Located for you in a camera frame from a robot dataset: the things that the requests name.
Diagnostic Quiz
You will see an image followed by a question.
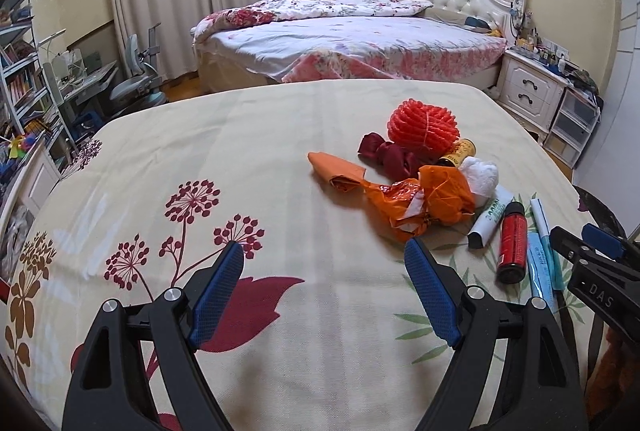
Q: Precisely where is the crumpled orange plastic bag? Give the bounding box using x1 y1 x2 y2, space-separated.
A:
360 165 477 244

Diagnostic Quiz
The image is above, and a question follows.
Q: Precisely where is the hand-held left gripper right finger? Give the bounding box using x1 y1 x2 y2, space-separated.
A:
404 238 586 431

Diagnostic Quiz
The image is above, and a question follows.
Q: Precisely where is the light blue packet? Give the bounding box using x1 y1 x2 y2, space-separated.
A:
525 231 561 312

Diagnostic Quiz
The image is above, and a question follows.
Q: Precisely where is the pillow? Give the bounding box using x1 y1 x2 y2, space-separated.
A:
425 6 501 34

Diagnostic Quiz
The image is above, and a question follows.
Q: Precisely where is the bed with floral bedding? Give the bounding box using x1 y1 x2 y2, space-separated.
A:
195 14 508 84

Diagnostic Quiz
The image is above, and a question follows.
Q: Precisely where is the blue and white tube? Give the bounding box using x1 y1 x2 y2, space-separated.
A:
529 197 568 292

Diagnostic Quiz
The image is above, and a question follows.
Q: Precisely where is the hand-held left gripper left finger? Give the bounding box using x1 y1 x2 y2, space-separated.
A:
62 240 246 431

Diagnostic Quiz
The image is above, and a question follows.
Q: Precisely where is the grey desk chair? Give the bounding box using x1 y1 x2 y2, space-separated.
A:
110 34 168 112

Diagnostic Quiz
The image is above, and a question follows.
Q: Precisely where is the dark red cloth scrunchie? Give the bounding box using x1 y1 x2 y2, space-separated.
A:
357 134 426 179

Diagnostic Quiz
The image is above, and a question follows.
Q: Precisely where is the floral quilt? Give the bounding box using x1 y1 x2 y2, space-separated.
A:
192 0 433 39

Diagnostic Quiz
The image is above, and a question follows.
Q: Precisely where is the white low cabinet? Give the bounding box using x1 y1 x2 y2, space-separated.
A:
0 141 63 232

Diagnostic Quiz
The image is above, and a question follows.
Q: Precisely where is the brown bottle with yellow label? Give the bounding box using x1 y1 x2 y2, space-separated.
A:
439 138 476 169

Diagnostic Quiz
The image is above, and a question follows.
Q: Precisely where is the red bottle with black cap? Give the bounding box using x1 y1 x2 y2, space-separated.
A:
496 201 528 284

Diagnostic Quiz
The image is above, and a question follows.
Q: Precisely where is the bookshelf with books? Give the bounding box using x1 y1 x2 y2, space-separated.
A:
0 0 66 172

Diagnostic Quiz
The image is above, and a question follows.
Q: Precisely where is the clutter of small bottles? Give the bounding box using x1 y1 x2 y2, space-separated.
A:
515 28 571 64

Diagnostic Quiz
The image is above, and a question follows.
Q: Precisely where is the clear plastic drawer unit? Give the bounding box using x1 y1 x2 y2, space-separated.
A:
542 88 601 169

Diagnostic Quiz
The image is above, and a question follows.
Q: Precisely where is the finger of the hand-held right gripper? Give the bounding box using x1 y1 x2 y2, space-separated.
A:
581 222 640 262
550 226 608 273

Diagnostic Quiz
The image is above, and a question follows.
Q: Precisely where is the grey study desk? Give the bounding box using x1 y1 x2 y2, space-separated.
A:
42 51 121 132

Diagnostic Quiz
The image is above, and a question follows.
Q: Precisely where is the white tissue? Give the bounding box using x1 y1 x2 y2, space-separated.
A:
459 157 501 207

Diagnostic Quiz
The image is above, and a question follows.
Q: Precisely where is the white nightstand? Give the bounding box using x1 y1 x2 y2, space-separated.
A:
495 48 571 144

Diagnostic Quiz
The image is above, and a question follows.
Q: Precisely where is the red foam fruit net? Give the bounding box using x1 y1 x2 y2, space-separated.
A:
387 98 461 157

